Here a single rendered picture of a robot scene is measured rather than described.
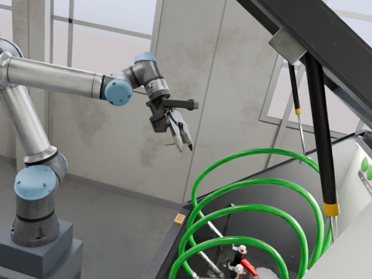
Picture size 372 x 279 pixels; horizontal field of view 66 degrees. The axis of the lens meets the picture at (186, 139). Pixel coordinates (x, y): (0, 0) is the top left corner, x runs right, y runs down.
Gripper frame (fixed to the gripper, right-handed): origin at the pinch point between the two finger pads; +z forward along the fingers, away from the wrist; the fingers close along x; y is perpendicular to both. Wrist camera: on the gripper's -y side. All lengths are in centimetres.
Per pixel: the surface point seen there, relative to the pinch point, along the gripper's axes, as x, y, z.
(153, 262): 7.1, 23.3, 29.3
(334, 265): 46, -32, 27
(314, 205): 14.4, -29.5, 26.1
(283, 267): 29.4, -21.3, 31.8
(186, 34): -124, 17, -99
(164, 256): 2.5, 21.6, 29.5
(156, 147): -144, 92, -32
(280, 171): -25.1, -19.4, 19.7
